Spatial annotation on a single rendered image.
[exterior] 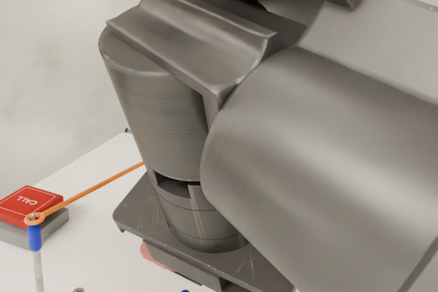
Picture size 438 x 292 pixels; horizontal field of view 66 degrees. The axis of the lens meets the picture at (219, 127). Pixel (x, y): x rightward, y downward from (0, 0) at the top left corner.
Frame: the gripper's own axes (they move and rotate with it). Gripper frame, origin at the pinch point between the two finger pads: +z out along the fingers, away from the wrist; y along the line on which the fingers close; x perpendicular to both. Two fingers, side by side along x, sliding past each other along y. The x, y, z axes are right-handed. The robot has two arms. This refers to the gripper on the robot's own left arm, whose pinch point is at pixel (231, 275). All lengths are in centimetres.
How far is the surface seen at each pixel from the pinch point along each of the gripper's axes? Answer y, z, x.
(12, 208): -23.4, 2.3, -2.7
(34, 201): -22.9, 3.1, -0.9
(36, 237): -11.7, -4.9, -5.1
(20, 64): -169, 64, 75
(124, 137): -32.8, 16.5, 19.6
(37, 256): -11.9, -3.4, -5.8
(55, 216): -21.3, 5.3, -0.6
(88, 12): -145, 48, 110
